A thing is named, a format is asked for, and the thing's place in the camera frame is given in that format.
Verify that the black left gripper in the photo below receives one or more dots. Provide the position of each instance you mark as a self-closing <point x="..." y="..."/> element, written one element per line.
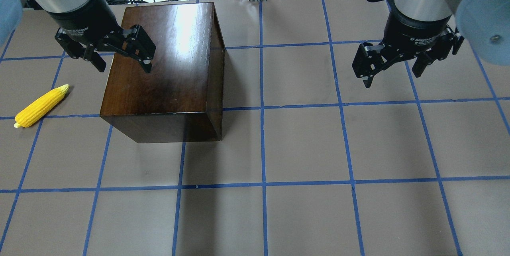
<point x="84" y="20"/>

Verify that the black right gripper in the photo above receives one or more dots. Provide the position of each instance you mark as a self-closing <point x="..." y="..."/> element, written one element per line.
<point x="416" y="30"/>

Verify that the yellow toy corn cob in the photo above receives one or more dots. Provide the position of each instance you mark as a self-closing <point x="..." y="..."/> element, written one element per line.
<point x="40" y="107"/>

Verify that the dark wooden drawer box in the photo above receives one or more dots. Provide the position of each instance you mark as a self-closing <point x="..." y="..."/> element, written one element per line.
<point x="181" y="98"/>

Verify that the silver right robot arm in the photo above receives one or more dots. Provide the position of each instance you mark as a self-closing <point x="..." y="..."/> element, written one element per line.
<point x="484" y="23"/>

